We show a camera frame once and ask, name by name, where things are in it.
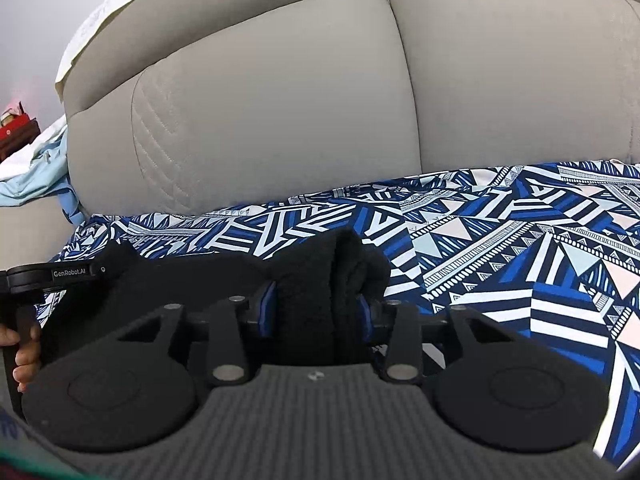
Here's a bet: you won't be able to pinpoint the white paper sheet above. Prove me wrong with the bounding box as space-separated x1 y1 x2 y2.
54 0 197 97

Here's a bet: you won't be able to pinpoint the white cloth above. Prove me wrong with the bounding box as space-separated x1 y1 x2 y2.
0 114 69 177

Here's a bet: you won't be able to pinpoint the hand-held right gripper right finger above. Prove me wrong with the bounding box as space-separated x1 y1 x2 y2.
352 294 507 385

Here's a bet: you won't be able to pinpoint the person's left hand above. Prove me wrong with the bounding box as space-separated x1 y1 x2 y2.
0 324 43 394

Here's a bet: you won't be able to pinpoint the black pants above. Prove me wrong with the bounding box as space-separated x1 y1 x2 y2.
39 229 392 367

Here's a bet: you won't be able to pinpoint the red box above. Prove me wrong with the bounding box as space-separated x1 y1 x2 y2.
0 104 37 145

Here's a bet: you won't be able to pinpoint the brown wooden cabinet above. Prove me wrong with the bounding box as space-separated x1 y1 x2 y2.
0 119 42 162

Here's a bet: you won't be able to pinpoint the light blue cloth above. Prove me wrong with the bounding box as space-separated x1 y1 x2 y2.
0 133 77 209

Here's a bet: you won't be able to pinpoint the beige sofa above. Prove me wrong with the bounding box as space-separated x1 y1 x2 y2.
0 0 640 267

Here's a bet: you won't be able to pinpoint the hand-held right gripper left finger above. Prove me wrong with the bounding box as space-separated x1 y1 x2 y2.
116 280 279 387

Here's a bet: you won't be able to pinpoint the blue white patterned blanket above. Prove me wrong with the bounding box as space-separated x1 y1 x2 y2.
38 160 640 471

